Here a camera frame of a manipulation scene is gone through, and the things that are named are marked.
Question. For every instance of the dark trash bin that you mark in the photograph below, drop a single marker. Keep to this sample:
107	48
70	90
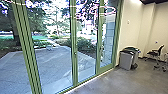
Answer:
136	56

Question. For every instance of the white wall switch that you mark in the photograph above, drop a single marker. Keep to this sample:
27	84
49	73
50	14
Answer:
128	22

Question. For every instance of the black office chair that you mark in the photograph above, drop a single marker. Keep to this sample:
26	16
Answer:
156	54

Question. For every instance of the green bush outside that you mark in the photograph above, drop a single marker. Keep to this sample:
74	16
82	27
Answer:
83	43

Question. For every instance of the green framed glass door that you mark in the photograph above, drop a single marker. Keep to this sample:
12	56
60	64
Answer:
74	43

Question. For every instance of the grey office chair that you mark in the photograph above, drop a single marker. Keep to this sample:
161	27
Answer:
165	61

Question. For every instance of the tree trunk outside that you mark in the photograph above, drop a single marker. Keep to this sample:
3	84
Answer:
15	35

